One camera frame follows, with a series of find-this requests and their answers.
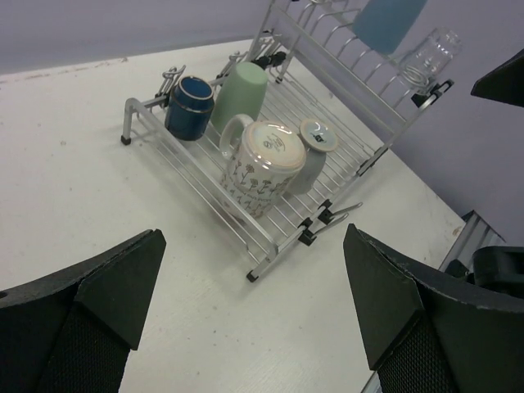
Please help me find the grey ceramic mug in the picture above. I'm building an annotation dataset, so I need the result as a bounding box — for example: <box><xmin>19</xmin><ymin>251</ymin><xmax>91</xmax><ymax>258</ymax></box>
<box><xmin>287</xmin><ymin>119</ymin><xmax>338</xmax><ymax>195</ymax></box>

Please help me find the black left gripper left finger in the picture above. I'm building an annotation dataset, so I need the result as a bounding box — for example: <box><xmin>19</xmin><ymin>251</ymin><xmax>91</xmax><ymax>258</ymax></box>
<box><xmin>1</xmin><ymin>229</ymin><xmax>166</xmax><ymax>392</ymax></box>

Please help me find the light green plastic cup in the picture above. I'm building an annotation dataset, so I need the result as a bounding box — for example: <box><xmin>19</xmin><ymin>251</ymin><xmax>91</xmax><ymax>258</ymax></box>
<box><xmin>210</xmin><ymin>62</ymin><xmax>269</xmax><ymax>134</ymax></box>

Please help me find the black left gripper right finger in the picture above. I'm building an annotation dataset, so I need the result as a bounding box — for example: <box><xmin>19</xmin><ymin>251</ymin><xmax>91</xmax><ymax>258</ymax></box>
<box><xmin>343</xmin><ymin>225</ymin><xmax>523</xmax><ymax>392</ymax></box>

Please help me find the aluminium mounting rail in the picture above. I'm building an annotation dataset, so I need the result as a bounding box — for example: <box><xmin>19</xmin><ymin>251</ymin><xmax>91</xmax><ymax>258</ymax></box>
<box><xmin>438</xmin><ymin>210</ymin><xmax>507</xmax><ymax>271</ymax></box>

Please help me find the light blue plastic cup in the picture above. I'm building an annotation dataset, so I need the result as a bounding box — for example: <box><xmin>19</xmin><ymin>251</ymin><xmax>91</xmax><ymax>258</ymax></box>
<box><xmin>352</xmin><ymin>0</ymin><xmax>427</xmax><ymax>55</ymax></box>

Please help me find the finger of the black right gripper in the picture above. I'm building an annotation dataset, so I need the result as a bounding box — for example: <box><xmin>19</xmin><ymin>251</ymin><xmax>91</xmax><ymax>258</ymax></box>
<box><xmin>471</xmin><ymin>50</ymin><xmax>524</xmax><ymax>107</ymax></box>

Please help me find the dark blue ceramic mug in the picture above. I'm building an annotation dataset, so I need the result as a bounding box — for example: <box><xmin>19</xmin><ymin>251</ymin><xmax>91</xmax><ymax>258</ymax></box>
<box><xmin>165</xmin><ymin>75</ymin><xmax>215</xmax><ymax>142</ymax></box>

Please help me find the silver wire dish rack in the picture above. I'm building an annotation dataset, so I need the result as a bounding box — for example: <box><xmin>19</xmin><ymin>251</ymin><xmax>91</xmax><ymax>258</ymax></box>
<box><xmin>121</xmin><ymin>1</ymin><xmax>453</xmax><ymax>281</ymax></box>

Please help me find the white floral ceramic mug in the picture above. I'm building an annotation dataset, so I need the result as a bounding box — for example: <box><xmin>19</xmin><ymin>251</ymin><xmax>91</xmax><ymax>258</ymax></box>
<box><xmin>219</xmin><ymin>114</ymin><xmax>306</xmax><ymax>219</ymax></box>

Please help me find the clear glass tumbler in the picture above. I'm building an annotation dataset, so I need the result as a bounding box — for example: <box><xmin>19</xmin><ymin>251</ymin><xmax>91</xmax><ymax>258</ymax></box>
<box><xmin>399</xmin><ymin>27</ymin><xmax>462</xmax><ymax>94</ymax></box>

